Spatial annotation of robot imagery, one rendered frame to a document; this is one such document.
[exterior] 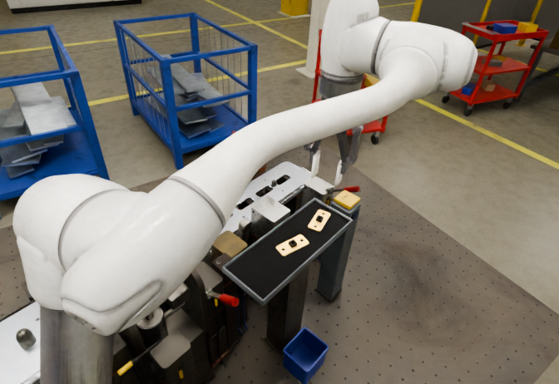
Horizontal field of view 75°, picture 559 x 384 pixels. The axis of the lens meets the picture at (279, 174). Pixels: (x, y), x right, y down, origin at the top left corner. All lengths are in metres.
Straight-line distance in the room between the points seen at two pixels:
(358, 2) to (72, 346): 0.72
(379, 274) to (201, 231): 1.19
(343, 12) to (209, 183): 0.42
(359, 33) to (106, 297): 0.58
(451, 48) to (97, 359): 0.74
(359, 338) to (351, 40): 1.00
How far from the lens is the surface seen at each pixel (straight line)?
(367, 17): 0.75
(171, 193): 0.46
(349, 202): 1.13
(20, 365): 1.11
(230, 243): 1.08
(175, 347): 0.92
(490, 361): 1.52
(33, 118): 3.25
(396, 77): 0.64
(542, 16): 8.28
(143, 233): 0.43
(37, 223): 0.56
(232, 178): 0.49
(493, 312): 1.65
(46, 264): 0.56
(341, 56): 0.75
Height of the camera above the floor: 1.87
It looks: 36 degrees down
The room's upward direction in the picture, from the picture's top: 4 degrees clockwise
